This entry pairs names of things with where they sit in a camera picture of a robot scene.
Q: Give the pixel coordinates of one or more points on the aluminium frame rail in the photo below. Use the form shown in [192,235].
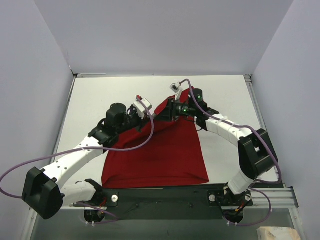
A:
[280,198]

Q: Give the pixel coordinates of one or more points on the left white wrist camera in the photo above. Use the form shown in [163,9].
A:
[142,106]

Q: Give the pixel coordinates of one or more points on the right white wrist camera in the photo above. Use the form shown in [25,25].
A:
[177,89]

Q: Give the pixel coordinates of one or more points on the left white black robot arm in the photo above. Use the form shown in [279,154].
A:
[45,190]

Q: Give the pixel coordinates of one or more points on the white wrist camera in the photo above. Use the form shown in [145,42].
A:
[177,89]
[142,106]

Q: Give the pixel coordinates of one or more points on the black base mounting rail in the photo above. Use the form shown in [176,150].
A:
[193,202]

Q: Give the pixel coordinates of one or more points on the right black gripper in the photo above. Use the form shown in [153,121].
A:
[171,110]

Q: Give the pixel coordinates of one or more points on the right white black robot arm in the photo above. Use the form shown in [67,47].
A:
[255,150]

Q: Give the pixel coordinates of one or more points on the red cloth garment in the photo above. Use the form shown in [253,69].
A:
[171,156]

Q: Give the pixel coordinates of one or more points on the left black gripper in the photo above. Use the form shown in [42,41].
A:
[144,122]

